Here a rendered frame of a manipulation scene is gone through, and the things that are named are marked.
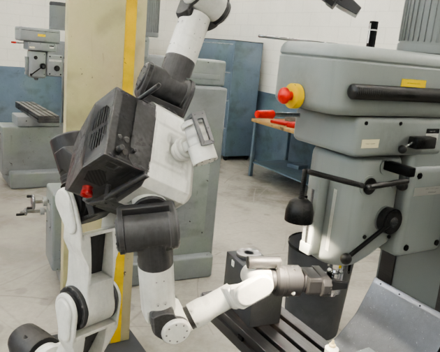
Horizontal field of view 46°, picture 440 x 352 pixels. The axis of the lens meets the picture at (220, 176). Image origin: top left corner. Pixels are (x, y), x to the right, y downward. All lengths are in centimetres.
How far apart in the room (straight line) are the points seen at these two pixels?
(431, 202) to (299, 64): 56
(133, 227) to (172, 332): 32
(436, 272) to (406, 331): 22
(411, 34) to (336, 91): 41
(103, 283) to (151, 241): 49
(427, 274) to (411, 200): 40
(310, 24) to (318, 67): 697
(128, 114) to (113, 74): 157
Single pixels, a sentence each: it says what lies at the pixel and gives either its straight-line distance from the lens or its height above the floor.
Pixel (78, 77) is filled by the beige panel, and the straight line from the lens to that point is 282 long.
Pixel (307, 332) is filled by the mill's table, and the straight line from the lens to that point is 183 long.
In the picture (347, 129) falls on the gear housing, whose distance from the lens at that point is 128.
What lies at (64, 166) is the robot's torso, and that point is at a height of 147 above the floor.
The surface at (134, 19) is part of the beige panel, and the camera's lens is 290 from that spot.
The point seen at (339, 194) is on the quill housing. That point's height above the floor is 152.
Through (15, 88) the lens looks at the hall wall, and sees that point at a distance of 1016.
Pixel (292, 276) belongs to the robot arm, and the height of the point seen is 127.
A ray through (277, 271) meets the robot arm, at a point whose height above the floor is 127.
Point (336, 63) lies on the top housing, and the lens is 120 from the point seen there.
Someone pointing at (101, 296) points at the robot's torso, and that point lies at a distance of 172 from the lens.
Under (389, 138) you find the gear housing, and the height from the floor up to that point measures 168.
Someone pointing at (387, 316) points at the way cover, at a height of 103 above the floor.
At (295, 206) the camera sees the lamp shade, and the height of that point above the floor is 149.
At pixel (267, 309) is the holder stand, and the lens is 180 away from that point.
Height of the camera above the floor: 186
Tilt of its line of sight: 14 degrees down
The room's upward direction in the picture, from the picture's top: 5 degrees clockwise
